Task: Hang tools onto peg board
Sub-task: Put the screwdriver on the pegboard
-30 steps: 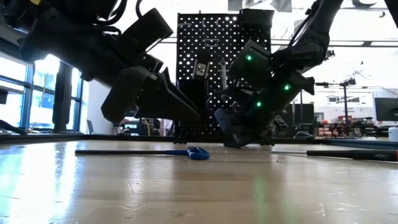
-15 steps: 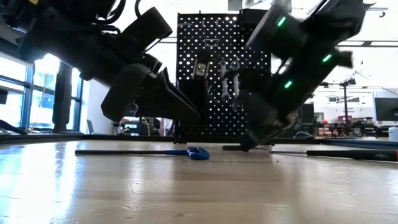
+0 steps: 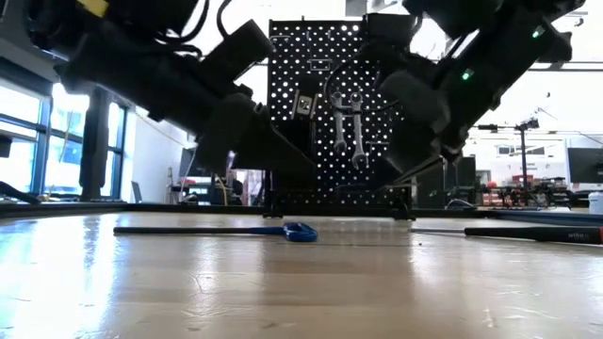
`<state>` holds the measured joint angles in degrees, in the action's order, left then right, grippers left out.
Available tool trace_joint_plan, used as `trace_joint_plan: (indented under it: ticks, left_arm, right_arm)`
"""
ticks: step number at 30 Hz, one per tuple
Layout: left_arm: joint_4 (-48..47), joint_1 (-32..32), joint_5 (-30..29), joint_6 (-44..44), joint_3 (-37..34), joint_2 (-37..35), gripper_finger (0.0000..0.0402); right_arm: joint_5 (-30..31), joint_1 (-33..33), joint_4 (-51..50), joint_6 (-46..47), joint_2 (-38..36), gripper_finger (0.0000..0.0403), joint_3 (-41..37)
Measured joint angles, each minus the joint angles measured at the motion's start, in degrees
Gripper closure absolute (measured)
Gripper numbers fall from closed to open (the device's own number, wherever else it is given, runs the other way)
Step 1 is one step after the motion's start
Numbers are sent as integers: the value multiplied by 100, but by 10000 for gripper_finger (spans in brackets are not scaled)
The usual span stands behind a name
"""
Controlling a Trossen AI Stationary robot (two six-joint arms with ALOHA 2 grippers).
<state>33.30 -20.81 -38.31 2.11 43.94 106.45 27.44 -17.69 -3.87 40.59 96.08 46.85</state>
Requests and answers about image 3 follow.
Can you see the large chrome combination wrench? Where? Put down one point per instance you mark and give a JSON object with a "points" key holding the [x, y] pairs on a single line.
{"points": [[358, 136]]}

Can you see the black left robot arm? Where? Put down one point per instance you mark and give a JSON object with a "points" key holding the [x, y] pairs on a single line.
{"points": [[118, 56]]}

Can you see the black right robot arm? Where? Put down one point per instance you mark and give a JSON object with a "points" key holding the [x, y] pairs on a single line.
{"points": [[509, 47]]}

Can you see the black metal pegboard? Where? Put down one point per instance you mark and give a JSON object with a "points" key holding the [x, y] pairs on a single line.
{"points": [[301, 61]]}

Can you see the black aluminium table frame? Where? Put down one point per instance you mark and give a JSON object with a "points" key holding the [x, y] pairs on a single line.
{"points": [[94, 208]]}

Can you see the yellow tag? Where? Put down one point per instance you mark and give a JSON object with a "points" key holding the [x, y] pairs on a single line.
{"points": [[93, 6]]}

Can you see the wide black pegboard bin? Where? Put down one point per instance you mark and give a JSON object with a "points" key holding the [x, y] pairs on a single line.
{"points": [[386, 28]]}

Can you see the metal loop pegboard hook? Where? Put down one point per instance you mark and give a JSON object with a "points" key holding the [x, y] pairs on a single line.
{"points": [[280, 36]]}

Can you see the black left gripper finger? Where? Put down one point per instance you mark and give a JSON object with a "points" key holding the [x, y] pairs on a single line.
{"points": [[292, 160]]}

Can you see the small chrome combination wrench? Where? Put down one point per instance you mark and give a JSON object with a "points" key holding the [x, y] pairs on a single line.
{"points": [[338, 127]]}

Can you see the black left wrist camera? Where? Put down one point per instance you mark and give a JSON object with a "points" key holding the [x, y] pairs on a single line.
{"points": [[238, 52]]}

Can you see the black building column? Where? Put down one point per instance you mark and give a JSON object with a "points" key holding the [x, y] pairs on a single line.
{"points": [[96, 150]]}

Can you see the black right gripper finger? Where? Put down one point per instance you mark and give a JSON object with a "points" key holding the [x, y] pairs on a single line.
{"points": [[414, 170]]}

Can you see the black metal stand rig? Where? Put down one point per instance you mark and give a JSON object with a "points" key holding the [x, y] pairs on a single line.
{"points": [[524, 160]]}

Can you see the white container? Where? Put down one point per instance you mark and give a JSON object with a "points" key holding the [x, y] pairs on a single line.
{"points": [[596, 203]]}

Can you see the black and red screwdriver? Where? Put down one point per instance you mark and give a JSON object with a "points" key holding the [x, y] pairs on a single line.
{"points": [[518, 234]]}

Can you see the person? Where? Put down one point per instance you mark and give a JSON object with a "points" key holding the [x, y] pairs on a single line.
{"points": [[237, 190]]}

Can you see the black computer monitor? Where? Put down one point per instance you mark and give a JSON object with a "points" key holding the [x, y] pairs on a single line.
{"points": [[186, 165], [586, 165]]}

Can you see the black cabinet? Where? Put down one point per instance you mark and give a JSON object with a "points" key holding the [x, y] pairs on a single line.
{"points": [[464, 183]]}

